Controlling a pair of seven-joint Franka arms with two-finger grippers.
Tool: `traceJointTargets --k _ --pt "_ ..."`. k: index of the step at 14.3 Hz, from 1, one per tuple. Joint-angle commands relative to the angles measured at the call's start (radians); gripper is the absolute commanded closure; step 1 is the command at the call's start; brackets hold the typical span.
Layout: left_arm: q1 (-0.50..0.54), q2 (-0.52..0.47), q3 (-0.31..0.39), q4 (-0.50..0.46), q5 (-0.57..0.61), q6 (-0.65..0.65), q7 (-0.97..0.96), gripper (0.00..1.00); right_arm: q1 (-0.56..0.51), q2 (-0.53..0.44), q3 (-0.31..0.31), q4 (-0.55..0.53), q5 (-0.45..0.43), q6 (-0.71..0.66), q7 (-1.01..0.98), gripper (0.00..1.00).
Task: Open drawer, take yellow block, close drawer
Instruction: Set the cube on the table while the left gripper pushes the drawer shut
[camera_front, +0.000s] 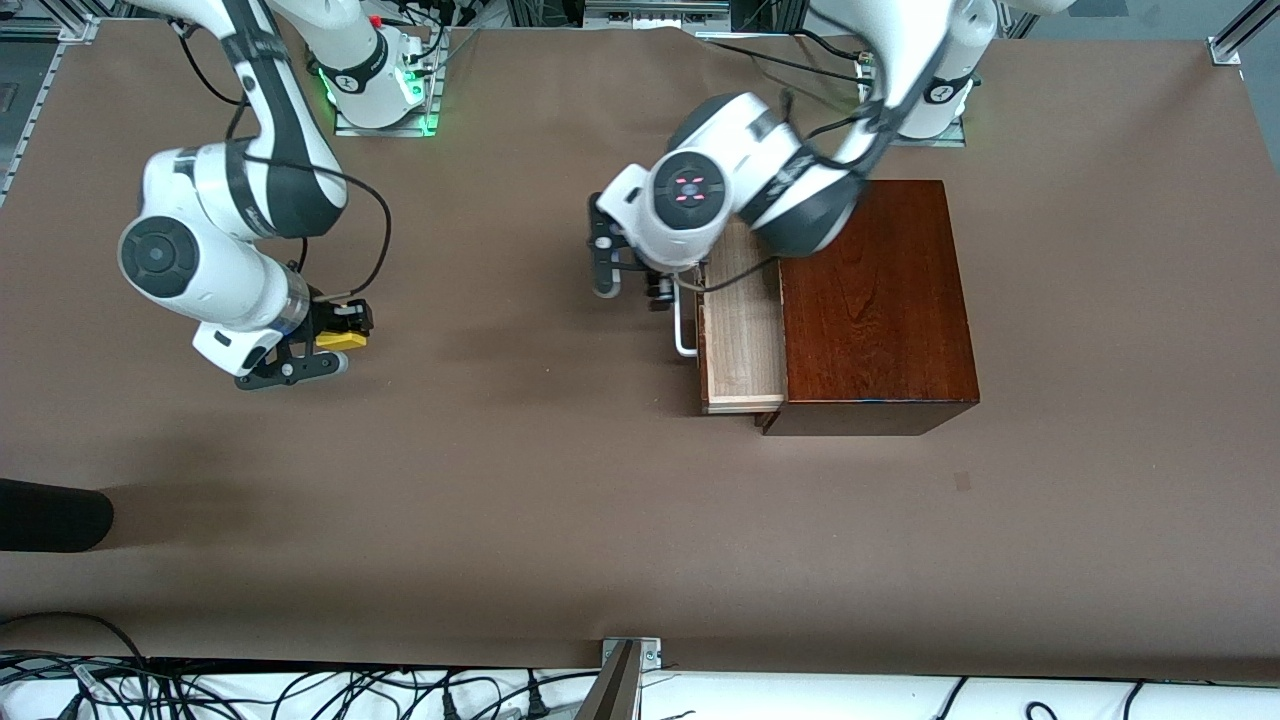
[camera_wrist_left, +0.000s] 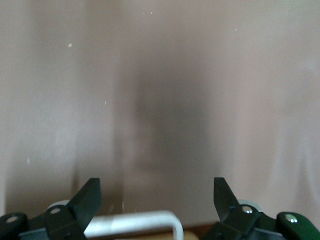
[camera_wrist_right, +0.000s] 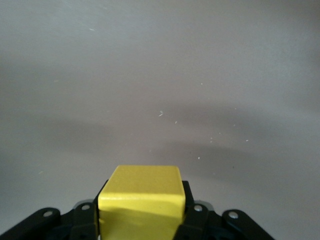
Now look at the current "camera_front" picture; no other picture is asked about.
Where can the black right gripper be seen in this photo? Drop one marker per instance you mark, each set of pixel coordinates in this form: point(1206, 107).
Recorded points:
point(325, 315)

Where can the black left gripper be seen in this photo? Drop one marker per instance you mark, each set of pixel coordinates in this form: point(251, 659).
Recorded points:
point(659, 288)

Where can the yellow block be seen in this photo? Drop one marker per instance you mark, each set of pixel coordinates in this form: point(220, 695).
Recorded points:
point(340, 342)

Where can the light wood drawer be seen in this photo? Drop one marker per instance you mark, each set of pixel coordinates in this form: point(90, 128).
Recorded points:
point(745, 340)

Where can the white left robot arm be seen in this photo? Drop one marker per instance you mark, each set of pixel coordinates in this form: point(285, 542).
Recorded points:
point(760, 140)

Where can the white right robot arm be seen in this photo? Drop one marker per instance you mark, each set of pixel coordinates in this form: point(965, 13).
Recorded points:
point(230, 280)

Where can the dark brown wooden cabinet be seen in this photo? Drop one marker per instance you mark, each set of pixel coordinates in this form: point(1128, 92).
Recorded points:
point(880, 320)

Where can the grey metal device box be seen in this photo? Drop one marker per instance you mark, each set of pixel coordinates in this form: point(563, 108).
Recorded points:
point(655, 10)

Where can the black cylinder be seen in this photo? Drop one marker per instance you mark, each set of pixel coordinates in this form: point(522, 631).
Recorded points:
point(50, 515)

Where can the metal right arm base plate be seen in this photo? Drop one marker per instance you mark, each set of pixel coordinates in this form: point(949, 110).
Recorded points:
point(385, 131)

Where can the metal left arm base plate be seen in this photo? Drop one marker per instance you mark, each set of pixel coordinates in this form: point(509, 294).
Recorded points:
point(930, 142)

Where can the aluminium corner bracket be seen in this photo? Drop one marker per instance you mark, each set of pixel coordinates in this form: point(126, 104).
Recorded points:
point(650, 655)

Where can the grey metal post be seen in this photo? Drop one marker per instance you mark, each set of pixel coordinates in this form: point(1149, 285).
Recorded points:
point(610, 700)

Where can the aluminium frame rail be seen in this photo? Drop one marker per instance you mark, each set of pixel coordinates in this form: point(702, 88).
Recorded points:
point(60, 30)
point(1235, 40)

